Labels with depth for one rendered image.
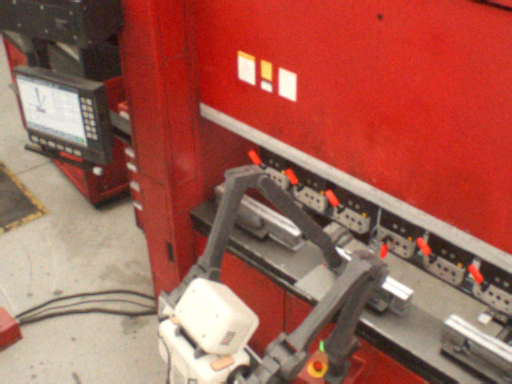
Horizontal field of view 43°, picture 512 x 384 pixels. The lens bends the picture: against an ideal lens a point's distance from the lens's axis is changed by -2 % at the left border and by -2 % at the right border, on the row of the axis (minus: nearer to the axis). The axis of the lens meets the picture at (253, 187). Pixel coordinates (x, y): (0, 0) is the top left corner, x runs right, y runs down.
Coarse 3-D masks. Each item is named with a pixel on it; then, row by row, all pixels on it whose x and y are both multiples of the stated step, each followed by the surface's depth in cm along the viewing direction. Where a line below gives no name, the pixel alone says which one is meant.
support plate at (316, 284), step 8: (344, 256) 262; (320, 264) 259; (312, 272) 255; (320, 272) 255; (328, 272) 255; (304, 280) 251; (312, 280) 251; (320, 280) 251; (328, 280) 251; (336, 280) 251; (304, 288) 248; (312, 288) 248; (320, 288) 248; (328, 288) 248; (312, 296) 244; (320, 296) 244
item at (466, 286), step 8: (288, 192) 313; (296, 200) 310; (312, 208) 304; (328, 216) 298; (376, 240) 283; (424, 240) 271; (400, 256) 276; (416, 256) 269; (416, 264) 271; (440, 280) 265; (464, 280) 255; (472, 280) 253; (456, 288) 261; (464, 288) 258; (472, 288) 254; (472, 296) 256; (488, 304) 252
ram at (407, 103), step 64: (256, 0) 232; (320, 0) 211; (384, 0) 194; (448, 0) 178; (256, 64) 247; (320, 64) 224; (384, 64) 204; (448, 64) 188; (256, 128) 264; (320, 128) 237; (384, 128) 216; (448, 128) 197; (384, 192) 229; (448, 192) 208
